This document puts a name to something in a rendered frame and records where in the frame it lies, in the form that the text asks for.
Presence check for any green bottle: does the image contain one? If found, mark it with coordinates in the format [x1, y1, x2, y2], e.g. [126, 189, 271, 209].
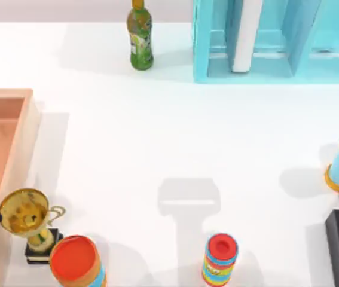
[126, 0, 154, 71]

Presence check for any light blue rack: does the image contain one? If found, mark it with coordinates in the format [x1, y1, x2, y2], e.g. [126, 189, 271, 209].
[191, 0, 339, 84]

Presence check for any red lid striped can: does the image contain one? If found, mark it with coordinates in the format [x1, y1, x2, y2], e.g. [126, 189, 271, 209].
[201, 233, 239, 287]

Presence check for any white book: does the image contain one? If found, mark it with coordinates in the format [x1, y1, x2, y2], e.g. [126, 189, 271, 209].
[231, 0, 264, 74]

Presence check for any large orange striped can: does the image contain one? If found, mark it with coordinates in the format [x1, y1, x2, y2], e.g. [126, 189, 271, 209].
[48, 234, 108, 287]

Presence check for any gold trophy black base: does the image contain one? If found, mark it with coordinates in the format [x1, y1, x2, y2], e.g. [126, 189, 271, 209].
[0, 187, 67, 265]

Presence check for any salmon shallow box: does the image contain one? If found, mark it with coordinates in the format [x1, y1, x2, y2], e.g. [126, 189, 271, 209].
[0, 88, 42, 271]

